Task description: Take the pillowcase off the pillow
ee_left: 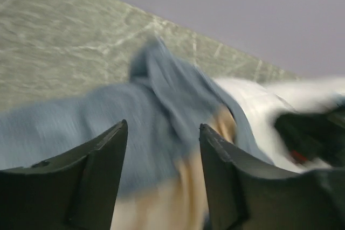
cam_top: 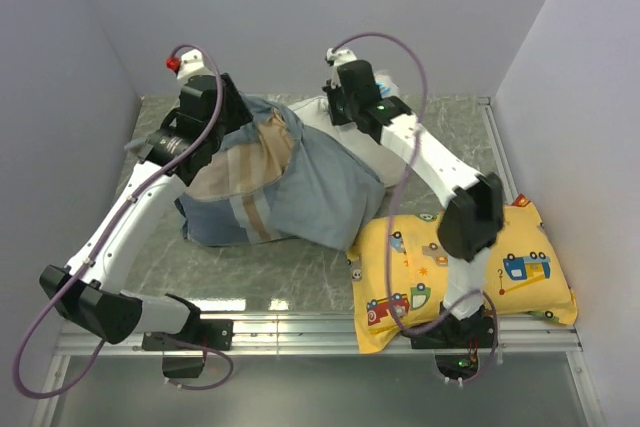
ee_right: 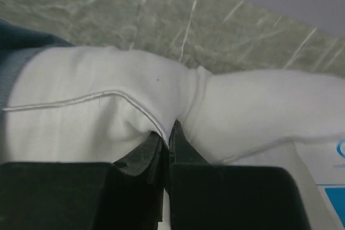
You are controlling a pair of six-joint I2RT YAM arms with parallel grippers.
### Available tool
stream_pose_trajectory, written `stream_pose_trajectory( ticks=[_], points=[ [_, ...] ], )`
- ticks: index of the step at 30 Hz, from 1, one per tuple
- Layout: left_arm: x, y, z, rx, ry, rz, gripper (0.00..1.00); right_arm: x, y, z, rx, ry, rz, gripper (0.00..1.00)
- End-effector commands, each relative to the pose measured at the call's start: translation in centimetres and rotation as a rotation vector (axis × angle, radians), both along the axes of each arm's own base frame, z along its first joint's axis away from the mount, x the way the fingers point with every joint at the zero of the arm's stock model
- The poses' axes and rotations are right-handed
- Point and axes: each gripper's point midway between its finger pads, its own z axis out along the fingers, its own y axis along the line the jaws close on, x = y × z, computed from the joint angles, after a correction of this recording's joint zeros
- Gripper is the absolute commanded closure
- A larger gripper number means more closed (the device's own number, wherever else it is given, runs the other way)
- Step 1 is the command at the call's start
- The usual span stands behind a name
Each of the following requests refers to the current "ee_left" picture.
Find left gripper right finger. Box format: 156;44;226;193
199;124;344;230

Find white pillow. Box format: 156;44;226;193
215;77;344;173

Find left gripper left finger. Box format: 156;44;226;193
1;121;128;230

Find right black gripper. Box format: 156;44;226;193
274;103;344;167

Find blue plaid pillowcase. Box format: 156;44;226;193
1;39;270;229

